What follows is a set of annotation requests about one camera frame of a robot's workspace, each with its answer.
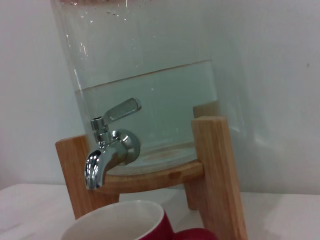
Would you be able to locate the glass water dispenser jar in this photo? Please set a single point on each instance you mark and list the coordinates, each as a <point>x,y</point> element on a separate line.
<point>155,50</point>

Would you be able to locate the chrome dispenser faucet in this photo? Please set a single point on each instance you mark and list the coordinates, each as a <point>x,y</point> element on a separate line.
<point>110,155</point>

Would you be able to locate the wooden dispenser stand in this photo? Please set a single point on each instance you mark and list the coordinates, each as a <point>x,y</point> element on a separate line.
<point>215,162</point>

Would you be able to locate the red ceramic cup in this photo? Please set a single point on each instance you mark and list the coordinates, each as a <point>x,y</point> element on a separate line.
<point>165,225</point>

